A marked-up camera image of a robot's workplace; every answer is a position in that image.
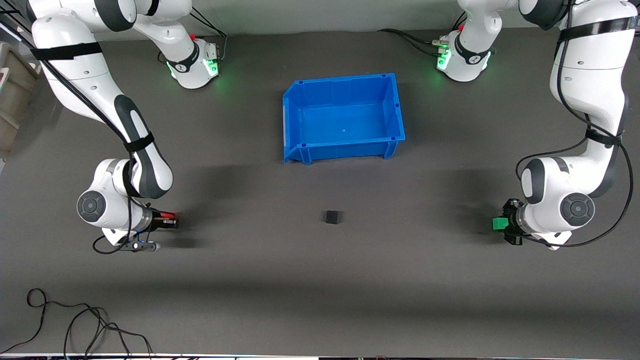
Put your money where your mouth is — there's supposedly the blue plastic storage bin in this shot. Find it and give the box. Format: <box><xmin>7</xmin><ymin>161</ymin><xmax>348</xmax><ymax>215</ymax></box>
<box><xmin>282</xmin><ymin>73</ymin><xmax>406</xmax><ymax>166</ymax></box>

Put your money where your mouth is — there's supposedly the beige plastic crate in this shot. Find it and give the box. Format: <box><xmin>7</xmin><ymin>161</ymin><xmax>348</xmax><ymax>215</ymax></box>
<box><xmin>0</xmin><ymin>42</ymin><xmax>41</xmax><ymax>161</ymax></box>

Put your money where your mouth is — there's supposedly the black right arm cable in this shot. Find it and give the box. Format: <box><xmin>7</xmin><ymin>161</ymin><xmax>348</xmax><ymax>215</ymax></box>
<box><xmin>0</xmin><ymin>20</ymin><xmax>151</xmax><ymax>255</ymax></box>

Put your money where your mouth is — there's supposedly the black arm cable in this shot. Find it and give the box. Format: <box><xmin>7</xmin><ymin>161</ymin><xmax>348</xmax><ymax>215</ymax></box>
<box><xmin>0</xmin><ymin>20</ymin><xmax>151</xmax><ymax>255</ymax></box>
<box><xmin>515</xmin><ymin>0</ymin><xmax>632</xmax><ymax>249</ymax></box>

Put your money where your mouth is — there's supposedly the thin black loose cable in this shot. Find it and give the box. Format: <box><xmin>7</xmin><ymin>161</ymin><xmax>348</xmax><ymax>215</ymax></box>
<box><xmin>64</xmin><ymin>307</ymin><xmax>154</xmax><ymax>360</ymax></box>
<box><xmin>0</xmin><ymin>288</ymin><xmax>108</xmax><ymax>354</ymax></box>

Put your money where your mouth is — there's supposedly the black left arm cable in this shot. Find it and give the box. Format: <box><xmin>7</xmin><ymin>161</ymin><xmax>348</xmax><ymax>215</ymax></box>
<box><xmin>515</xmin><ymin>0</ymin><xmax>632</xmax><ymax>249</ymax></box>

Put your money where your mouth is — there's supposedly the black right base cable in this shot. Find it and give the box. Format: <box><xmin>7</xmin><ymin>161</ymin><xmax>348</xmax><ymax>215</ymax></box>
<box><xmin>189</xmin><ymin>7</ymin><xmax>229</xmax><ymax>64</ymax></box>

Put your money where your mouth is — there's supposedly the black base cable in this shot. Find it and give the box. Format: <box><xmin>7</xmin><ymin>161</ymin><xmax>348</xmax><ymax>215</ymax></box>
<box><xmin>377</xmin><ymin>28</ymin><xmax>447</xmax><ymax>56</ymax></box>
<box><xmin>189</xmin><ymin>7</ymin><xmax>229</xmax><ymax>64</ymax></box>

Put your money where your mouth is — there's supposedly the black left base cable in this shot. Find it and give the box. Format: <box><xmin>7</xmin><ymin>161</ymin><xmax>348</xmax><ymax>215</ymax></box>
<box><xmin>377</xmin><ymin>28</ymin><xmax>447</xmax><ymax>56</ymax></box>

